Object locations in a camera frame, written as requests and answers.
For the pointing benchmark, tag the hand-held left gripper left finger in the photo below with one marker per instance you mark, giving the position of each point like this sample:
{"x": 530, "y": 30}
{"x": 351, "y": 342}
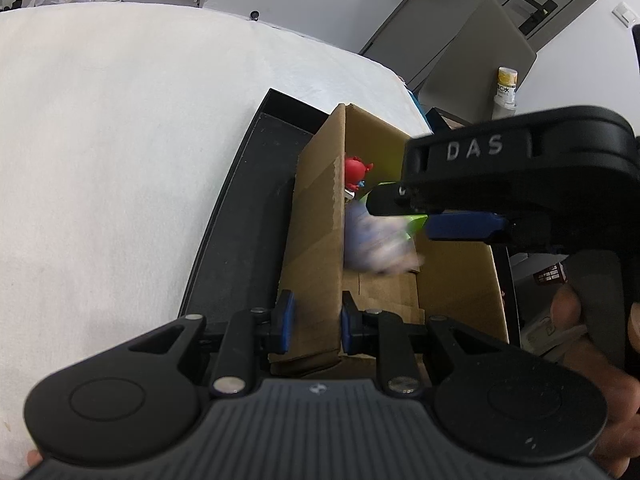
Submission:
{"x": 286, "y": 320}

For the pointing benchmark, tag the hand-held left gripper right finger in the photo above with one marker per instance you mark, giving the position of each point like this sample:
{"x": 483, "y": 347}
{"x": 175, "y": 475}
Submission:
{"x": 347, "y": 325}

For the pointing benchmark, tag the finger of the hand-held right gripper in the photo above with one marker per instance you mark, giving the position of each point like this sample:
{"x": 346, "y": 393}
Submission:
{"x": 390, "y": 200}
{"x": 465, "y": 226}

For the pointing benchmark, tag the green charger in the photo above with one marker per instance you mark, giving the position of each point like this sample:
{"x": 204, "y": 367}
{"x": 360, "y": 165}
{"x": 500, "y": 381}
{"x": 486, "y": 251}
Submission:
{"x": 414, "y": 222}

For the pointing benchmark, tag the red blue figurine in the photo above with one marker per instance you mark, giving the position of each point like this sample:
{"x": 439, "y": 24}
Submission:
{"x": 356, "y": 170}

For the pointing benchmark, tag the lavender charger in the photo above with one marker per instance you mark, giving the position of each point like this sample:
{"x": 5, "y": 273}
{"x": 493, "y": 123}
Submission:
{"x": 375, "y": 245}

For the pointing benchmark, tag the brown cardboard box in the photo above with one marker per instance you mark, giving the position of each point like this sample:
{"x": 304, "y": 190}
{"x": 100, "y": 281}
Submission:
{"x": 320, "y": 240}

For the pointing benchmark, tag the black tray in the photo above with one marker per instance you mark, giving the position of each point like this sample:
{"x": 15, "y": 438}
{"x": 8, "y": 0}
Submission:
{"x": 250, "y": 210}

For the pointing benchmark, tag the person's right hand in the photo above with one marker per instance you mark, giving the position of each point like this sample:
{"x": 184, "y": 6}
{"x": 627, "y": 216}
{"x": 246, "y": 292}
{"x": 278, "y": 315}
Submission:
{"x": 615, "y": 410}

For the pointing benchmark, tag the person's left hand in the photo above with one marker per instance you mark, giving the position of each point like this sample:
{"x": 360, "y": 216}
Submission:
{"x": 33, "y": 458}

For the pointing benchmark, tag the black side table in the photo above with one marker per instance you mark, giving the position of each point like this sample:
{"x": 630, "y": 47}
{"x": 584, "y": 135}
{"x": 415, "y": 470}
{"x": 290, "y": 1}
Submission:
{"x": 442, "y": 120}

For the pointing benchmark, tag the blue cartoon bed sheet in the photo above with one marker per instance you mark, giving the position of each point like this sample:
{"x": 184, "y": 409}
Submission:
{"x": 417, "y": 105}

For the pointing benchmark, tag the yellow white tube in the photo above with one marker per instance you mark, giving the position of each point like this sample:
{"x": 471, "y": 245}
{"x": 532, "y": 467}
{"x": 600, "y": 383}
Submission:
{"x": 505, "y": 85}

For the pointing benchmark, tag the grey chair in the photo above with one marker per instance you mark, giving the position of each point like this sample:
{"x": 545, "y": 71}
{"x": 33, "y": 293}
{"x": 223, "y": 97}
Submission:
{"x": 480, "y": 60}

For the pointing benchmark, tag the white wall switch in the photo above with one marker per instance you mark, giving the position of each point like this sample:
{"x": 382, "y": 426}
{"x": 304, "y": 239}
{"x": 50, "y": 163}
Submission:
{"x": 625, "y": 12}

